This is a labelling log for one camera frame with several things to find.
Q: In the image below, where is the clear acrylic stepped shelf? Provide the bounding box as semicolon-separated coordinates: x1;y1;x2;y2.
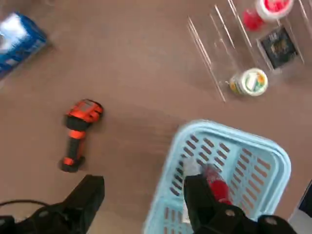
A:
187;0;312;103

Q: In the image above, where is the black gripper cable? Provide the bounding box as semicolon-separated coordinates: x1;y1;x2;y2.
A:
0;199;49;208

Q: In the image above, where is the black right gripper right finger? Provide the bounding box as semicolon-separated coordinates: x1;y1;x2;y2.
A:
183;174;295;234

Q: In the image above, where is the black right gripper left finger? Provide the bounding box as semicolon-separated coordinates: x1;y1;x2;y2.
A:
0;174;105;234

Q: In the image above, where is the light blue shopping basket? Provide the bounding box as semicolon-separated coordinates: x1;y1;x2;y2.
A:
142;119;292;234

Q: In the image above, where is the white jar green lid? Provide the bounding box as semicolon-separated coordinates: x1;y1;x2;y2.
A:
229;67;269;97

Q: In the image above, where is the red Coca-Cola bottle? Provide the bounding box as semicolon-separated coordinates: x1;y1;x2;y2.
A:
202;163;234;205

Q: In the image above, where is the orange black barcode scanner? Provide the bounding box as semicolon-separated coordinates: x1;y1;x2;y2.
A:
59;98;105;173

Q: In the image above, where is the red jar with lid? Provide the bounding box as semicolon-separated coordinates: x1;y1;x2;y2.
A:
242;0;294;31

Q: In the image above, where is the small black box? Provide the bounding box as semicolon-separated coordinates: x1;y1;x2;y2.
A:
255;25;305;71

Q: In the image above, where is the blue Oreo cookie box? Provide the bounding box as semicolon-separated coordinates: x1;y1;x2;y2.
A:
0;12;48;81

